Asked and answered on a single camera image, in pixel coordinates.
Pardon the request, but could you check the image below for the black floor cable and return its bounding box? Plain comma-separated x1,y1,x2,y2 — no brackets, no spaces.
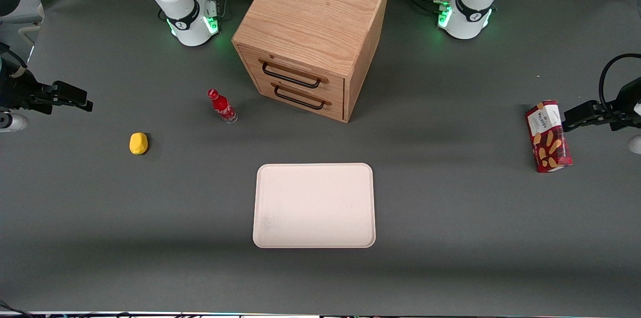
0,300,32,318

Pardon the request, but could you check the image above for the black metal drawer handle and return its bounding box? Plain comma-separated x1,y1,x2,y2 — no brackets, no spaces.
271,83,332,110
258,59,330,89

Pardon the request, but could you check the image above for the wooden drawer front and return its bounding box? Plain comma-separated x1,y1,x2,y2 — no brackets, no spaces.
250,76,346,123
237,45,346,102

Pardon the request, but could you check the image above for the beige plastic tray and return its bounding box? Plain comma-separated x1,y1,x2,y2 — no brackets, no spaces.
252,163,377,249

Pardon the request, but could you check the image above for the red coke bottle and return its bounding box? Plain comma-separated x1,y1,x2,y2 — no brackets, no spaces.
207,89,238,124

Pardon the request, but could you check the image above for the red shortbread cookie box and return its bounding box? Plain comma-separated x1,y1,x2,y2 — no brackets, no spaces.
525,100,573,173

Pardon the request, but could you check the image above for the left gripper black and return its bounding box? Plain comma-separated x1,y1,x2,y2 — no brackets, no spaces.
561,77,641,133

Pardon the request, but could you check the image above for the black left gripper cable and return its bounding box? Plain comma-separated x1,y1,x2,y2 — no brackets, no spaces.
599,53,641,108

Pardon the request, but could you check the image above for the yellow lemon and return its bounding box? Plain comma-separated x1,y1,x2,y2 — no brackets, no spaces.
129,132,149,155

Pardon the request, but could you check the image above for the wooden drawer cabinet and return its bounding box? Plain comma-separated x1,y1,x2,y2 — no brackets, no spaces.
231,0,392,123

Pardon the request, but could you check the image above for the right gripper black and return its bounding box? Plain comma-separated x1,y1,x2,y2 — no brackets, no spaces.
0,72,94,115

